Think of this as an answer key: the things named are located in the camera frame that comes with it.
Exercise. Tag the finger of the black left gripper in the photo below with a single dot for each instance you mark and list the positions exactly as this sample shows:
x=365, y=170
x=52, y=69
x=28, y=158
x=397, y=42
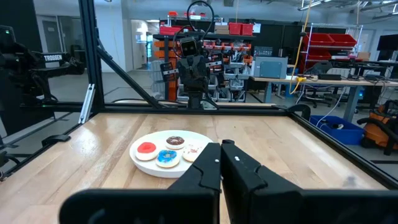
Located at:
x=197, y=74
x=188, y=74

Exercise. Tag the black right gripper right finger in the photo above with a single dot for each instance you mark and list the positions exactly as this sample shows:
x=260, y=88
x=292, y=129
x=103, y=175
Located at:
x=248, y=193

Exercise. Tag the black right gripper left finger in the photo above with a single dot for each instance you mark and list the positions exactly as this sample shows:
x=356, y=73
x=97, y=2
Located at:
x=205, y=174

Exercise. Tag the small white sprinkled donut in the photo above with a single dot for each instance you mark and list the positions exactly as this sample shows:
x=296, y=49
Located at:
x=189, y=155

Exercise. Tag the small blue donut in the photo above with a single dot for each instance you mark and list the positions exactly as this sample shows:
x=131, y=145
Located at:
x=160, y=161

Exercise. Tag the small chocolate donut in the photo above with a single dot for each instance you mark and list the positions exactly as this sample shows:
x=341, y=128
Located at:
x=170, y=140

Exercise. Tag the small red donut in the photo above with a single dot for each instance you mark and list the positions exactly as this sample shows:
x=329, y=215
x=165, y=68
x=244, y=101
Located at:
x=140, y=155

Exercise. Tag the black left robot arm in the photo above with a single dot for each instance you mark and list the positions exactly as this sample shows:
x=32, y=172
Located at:
x=196, y=99

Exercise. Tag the white round plate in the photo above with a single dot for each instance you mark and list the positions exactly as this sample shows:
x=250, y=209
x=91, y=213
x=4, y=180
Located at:
x=149, y=169

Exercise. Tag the black parts shelving rack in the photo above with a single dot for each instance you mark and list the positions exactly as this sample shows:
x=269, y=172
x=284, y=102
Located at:
x=236, y=29

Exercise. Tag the grey equipment box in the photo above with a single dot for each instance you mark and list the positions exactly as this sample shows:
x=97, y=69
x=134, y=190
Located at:
x=270, y=68

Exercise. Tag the blue storage bin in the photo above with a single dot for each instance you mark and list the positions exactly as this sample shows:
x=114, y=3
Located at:
x=351, y=137

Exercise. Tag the black office chair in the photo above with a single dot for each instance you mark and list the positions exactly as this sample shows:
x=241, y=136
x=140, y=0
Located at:
x=320, y=68

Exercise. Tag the orange shop vacuum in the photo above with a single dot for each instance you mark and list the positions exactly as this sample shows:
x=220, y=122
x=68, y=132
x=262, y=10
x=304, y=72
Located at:
x=376, y=130

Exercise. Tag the long wooden workbench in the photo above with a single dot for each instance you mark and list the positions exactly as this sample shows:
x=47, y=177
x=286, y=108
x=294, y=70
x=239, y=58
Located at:
x=342, y=82

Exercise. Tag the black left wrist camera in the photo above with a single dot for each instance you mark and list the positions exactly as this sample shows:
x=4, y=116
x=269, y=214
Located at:
x=188, y=47

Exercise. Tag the black aluminium table frame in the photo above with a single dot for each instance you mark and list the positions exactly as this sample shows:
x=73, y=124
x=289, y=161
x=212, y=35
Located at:
x=91, y=62

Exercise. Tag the silver frame bracket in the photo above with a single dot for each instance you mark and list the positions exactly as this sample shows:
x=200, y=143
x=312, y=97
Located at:
x=87, y=102

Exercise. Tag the black curved frame brace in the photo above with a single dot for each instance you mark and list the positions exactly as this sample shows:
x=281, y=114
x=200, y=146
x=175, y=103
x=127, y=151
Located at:
x=306, y=109

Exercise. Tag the black frame foot clamp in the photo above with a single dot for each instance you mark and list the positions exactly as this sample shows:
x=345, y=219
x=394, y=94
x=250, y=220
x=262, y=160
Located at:
x=56, y=139

